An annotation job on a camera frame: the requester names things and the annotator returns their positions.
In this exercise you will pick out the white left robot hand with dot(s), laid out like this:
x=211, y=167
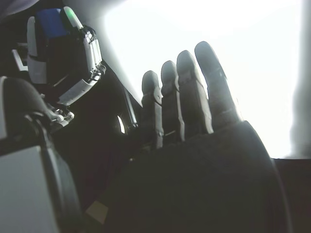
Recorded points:
x=194, y=182

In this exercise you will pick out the blue hexagonal block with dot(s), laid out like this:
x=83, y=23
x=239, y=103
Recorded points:
x=52, y=24

